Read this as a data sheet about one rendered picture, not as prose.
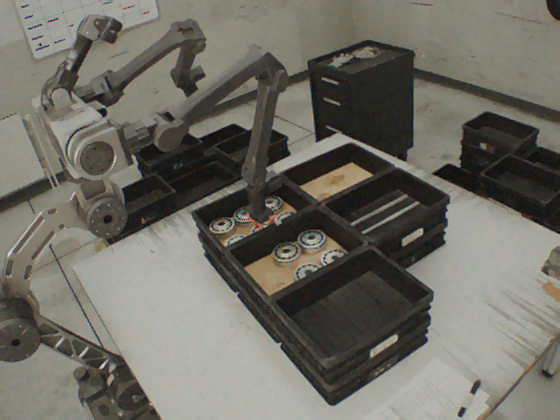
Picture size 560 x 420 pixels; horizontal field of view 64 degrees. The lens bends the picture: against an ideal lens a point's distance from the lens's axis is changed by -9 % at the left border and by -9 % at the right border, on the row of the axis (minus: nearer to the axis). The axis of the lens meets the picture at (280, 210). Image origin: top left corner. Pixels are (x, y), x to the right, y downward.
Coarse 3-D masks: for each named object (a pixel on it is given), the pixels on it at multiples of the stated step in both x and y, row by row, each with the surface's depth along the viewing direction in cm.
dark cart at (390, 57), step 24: (384, 48) 339; (312, 72) 328; (336, 72) 305; (360, 72) 297; (384, 72) 311; (408, 72) 326; (312, 96) 339; (336, 96) 320; (360, 96) 306; (384, 96) 320; (408, 96) 336; (336, 120) 332; (360, 120) 316; (384, 120) 330; (408, 120) 347; (384, 144) 341; (408, 144) 358
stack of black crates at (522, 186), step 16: (512, 160) 252; (480, 176) 241; (496, 176) 253; (512, 176) 253; (528, 176) 247; (544, 176) 239; (480, 192) 246; (496, 192) 238; (512, 192) 228; (528, 192) 240; (544, 192) 238; (512, 208) 232; (528, 208) 225; (544, 208) 217
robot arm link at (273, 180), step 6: (270, 174) 171; (276, 174) 171; (246, 180) 169; (258, 180) 163; (264, 180) 165; (270, 180) 170; (276, 180) 172; (252, 186) 167; (258, 186) 165; (264, 186) 167; (270, 186) 171; (276, 186) 173
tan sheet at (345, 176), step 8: (344, 168) 217; (352, 168) 216; (360, 168) 215; (328, 176) 213; (336, 176) 212; (344, 176) 211; (352, 176) 211; (360, 176) 210; (368, 176) 209; (304, 184) 210; (312, 184) 209; (320, 184) 209; (328, 184) 208; (336, 184) 207; (344, 184) 206; (352, 184) 205; (312, 192) 204; (320, 192) 204; (328, 192) 203; (336, 192) 202; (320, 200) 199
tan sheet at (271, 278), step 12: (324, 252) 173; (252, 264) 172; (264, 264) 171; (300, 264) 169; (252, 276) 167; (264, 276) 166; (276, 276) 166; (288, 276) 165; (264, 288) 162; (276, 288) 161
